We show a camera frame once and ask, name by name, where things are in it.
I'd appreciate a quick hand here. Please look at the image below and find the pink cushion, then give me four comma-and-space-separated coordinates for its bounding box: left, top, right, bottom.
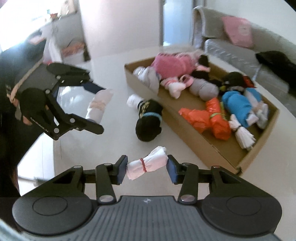
221, 16, 253, 48

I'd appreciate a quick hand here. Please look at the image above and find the cardboard box tray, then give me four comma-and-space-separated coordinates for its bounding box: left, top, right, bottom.
125, 58, 280, 174

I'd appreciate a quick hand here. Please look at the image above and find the black sock with red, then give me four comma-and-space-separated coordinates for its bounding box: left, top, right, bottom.
231, 75, 255, 92

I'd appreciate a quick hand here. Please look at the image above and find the grey sock roll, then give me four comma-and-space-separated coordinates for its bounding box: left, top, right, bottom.
189, 78, 219, 101

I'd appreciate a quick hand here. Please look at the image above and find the white bag with red band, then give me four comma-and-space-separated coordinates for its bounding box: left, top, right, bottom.
126, 146, 168, 180

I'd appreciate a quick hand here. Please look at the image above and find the small orange bag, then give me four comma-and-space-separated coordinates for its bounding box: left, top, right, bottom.
179, 108, 211, 133

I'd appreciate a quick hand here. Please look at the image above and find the pink fluffy sock roll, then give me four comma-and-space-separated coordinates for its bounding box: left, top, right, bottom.
151, 53, 197, 79

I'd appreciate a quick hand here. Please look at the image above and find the white sock roll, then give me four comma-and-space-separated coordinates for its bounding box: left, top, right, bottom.
133, 66, 162, 94

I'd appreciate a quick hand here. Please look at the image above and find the white pink striped sock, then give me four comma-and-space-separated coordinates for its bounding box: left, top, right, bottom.
85, 89, 113, 124

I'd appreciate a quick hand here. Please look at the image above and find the pink white bow sock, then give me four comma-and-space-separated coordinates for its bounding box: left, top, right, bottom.
160, 74, 194, 99

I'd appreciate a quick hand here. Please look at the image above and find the black sock with blue band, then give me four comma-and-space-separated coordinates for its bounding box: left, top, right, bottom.
126, 94, 163, 142

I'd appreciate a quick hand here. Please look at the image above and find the white and blue sock bundle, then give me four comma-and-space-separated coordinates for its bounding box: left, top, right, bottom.
244, 88, 269, 129

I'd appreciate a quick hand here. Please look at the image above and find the black and pink sock roll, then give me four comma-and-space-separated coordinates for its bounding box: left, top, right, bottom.
191, 55, 211, 81

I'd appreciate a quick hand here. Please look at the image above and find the grey sofa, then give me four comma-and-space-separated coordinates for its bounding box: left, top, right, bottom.
192, 6, 295, 96

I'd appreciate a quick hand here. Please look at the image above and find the black sock with yellow dot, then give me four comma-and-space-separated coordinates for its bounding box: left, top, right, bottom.
222, 72, 245, 89

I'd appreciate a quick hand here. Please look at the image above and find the white bag with black band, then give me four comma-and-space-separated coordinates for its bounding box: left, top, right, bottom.
228, 114, 256, 151

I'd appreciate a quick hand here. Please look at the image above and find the blue sock roll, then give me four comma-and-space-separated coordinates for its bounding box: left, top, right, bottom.
222, 91, 259, 128

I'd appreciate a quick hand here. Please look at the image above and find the orange plastic bag roll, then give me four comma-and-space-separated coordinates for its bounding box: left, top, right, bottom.
206, 97, 231, 141

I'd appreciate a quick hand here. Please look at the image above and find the grey door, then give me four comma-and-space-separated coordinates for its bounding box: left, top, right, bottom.
160, 0, 195, 46

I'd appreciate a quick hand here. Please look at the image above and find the black clothing on sofa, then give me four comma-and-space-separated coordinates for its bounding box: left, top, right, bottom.
255, 51, 295, 86

